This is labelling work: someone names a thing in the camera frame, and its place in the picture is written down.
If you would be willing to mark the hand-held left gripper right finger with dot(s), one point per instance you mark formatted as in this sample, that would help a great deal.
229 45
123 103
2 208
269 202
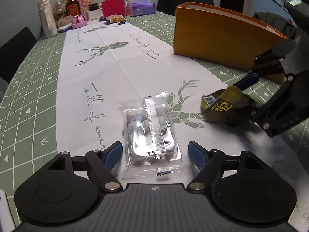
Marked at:
196 153

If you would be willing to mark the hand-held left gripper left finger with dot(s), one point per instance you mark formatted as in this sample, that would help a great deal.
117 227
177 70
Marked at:
113 152

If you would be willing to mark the clear packet of white candies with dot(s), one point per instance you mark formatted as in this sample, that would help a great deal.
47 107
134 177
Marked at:
147 135

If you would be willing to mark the black chair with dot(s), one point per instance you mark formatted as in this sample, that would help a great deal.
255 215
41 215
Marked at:
183 1
14 53

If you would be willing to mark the clear plastic bag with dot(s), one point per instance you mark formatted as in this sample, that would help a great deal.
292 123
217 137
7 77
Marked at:
59 11

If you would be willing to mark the pink box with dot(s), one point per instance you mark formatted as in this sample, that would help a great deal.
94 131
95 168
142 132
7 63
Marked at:
113 7

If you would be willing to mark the round sticker sheet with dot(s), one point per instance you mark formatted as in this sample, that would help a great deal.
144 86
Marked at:
85 3

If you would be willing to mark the white box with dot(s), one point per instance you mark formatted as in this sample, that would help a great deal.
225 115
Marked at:
94 15

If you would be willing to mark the purple tissue pack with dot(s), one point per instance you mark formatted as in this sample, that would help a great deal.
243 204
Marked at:
142 8

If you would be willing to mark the white printed table runner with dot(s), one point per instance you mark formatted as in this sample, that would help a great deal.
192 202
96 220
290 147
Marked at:
120 65

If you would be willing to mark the wooden perforated brush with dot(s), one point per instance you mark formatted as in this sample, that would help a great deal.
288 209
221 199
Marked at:
65 22

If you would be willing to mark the pink toy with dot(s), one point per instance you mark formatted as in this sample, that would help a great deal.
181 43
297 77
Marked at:
79 21

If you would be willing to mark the green grid tablecloth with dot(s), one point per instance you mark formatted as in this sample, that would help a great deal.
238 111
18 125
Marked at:
31 77

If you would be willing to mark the orange cardboard box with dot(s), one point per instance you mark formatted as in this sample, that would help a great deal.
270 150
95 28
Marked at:
217 41

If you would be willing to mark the black and yellow snack packet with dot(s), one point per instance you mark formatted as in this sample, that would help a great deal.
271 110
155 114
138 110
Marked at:
222 106

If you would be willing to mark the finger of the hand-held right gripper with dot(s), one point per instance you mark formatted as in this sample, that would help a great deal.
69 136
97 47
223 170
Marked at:
246 81
277 101

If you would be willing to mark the brown glass bottle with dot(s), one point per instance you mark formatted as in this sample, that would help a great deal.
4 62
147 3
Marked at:
73 7

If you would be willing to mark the brown speckled packet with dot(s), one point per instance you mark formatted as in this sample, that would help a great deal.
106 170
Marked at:
115 18

